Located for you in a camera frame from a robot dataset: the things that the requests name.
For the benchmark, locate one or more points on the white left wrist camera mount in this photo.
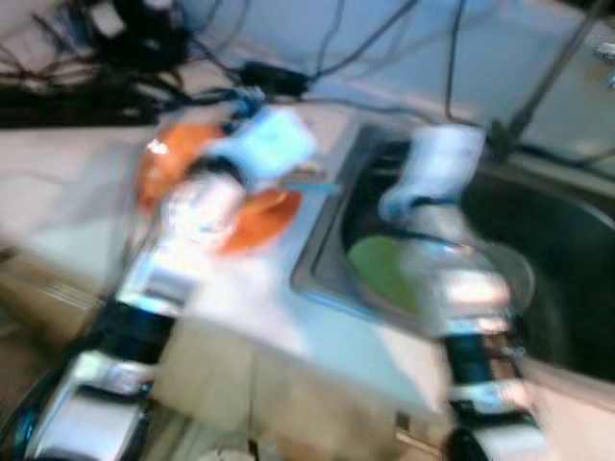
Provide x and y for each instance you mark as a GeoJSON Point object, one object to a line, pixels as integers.
{"type": "Point", "coordinates": [274, 144]}

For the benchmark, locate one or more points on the blue and brown utensil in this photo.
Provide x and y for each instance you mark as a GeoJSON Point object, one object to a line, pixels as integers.
{"type": "Point", "coordinates": [317, 182]}

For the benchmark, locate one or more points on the green plate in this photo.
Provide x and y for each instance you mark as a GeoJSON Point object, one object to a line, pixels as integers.
{"type": "Point", "coordinates": [380, 274]}

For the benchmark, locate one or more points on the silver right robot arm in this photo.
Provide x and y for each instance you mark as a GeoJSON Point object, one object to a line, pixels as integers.
{"type": "Point", "coordinates": [471, 288]}

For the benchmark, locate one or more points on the stainless steel sink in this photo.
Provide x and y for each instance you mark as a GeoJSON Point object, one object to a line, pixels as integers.
{"type": "Point", "coordinates": [567, 250]}

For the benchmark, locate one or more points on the black plug-in charger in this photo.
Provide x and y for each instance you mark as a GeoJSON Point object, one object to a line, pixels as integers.
{"type": "Point", "coordinates": [144, 43]}

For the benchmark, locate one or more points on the chrome sink faucet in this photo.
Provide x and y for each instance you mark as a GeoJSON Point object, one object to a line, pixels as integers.
{"type": "Point", "coordinates": [504, 139]}

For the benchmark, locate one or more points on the orange plate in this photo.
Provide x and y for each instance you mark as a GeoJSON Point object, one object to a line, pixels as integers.
{"type": "Point", "coordinates": [269, 221]}

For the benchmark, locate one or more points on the white bowl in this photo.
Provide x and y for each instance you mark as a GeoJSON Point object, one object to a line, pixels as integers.
{"type": "Point", "coordinates": [514, 279]}

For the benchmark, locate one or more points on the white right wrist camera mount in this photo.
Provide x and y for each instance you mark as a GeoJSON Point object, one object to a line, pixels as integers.
{"type": "Point", "coordinates": [442, 158]}

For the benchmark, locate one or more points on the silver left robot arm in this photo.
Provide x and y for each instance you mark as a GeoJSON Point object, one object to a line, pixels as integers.
{"type": "Point", "coordinates": [192, 221]}

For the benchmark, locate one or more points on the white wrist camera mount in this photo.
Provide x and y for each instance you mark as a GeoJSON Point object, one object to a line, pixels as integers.
{"type": "Point", "coordinates": [274, 144]}
{"type": "Point", "coordinates": [442, 158]}

